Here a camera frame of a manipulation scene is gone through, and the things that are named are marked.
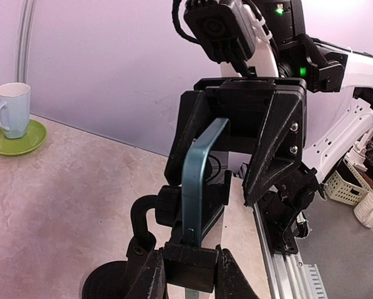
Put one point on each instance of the white plastic basket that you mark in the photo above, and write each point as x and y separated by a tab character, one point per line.
338	189

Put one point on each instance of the white blue mug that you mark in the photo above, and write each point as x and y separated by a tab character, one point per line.
14	109

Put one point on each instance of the green saucer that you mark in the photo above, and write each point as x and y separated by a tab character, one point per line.
35	137

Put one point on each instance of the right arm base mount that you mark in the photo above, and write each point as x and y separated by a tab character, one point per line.
280	209

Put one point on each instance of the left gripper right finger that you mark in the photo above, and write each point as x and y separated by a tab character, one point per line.
230	282

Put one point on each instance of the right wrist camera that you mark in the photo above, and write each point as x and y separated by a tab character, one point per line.
234	34

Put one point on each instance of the white ribbed cup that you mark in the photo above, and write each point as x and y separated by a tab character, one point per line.
364	211

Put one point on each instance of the front aluminium rail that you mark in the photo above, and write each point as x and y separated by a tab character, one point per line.
288	276

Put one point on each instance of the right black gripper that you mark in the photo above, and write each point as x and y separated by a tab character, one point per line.
279	102

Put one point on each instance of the phone with teal case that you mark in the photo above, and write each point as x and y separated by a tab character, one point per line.
204	173

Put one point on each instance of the right aluminium frame post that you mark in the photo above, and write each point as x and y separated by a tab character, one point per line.
24	40

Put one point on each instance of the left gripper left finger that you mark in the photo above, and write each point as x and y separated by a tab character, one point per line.
147	280

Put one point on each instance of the black clamp stand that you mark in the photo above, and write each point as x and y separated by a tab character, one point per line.
157	224

